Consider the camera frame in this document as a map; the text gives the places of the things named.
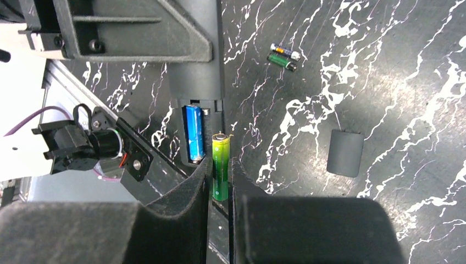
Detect black remote control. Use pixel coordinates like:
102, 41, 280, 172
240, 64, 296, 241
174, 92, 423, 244
167, 1, 225, 167

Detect black remote battery cover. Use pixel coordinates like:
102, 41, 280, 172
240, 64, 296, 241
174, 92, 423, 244
326, 129, 364, 178

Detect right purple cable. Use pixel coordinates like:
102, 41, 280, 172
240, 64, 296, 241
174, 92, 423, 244
3, 106, 74, 138

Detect light green AAA battery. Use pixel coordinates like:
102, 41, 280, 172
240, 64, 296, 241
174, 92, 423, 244
212, 133, 230, 201

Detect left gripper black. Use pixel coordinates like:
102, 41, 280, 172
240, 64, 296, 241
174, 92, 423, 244
1, 1, 213, 63

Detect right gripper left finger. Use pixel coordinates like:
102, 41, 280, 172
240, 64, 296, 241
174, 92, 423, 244
1, 158, 213, 263

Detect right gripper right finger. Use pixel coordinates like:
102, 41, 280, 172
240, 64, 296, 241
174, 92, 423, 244
229, 158, 406, 263

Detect dark green AAA battery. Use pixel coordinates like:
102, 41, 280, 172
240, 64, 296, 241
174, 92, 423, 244
267, 53, 297, 72

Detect black orange AAA battery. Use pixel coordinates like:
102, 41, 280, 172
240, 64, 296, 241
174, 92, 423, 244
270, 43, 301, 61

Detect blue AAA battery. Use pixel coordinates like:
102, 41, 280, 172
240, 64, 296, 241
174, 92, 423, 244
185, 105, 205, 163

